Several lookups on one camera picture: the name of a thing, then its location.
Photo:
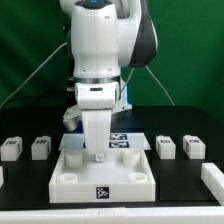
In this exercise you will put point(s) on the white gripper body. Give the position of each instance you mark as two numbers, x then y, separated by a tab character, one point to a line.
96	128

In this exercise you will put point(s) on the white square tabletop part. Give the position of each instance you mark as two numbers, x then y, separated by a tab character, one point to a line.
124	176

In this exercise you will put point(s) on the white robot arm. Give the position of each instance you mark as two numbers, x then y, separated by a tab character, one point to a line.
106	35

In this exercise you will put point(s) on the white sheet with markers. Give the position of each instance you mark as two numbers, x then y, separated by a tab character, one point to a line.
117	140

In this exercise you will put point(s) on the white block left edge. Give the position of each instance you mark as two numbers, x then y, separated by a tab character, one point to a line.
1	177

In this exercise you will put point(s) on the white corner obstacle right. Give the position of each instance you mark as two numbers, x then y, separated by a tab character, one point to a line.
213	178

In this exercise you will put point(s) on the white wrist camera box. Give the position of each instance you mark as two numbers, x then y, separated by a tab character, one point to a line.
93	101

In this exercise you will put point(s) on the black camera stand pole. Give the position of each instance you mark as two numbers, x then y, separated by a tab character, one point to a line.
70	58

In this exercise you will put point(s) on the white front rail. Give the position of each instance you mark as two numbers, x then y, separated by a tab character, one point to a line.
174	215

